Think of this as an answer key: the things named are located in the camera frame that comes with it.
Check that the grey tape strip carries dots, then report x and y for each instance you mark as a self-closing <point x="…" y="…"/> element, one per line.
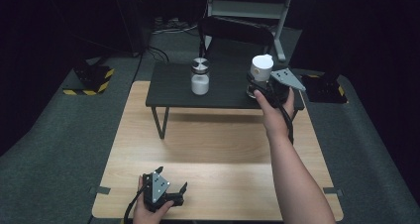
<point x="100" y="190"/>
<point x="333" y="191"/>

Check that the glass jar with metal lid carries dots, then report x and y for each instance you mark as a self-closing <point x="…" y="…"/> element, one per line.
<point x="200" y="78"/>

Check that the yellow-black striped stand base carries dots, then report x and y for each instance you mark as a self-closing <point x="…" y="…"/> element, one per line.
<point x="323" y="88"/>
<point x="94" y="78"/>

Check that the black low shelf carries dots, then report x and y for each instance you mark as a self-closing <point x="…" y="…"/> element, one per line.
<point x="175" y="91"/>

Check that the clear bottle with white lid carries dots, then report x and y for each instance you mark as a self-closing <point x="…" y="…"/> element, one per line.
<point x="262" y="67"/>

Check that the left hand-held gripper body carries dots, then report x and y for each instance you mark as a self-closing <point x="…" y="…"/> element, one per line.
<point x="157" y="187"/>

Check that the grey metal stand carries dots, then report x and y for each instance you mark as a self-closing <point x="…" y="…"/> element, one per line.
<point x="247" y="9"/>

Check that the person's right hand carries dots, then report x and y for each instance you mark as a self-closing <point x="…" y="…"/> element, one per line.
<point x="274" y="118"/>

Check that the black chair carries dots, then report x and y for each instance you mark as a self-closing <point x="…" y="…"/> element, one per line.
<point x="236" y="32"/>

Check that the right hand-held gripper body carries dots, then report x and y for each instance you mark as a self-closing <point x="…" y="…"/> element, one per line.
<point x="285" y="78"/>

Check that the person's left hand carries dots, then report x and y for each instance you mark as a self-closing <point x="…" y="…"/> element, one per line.
<point x="145" y="215"/>

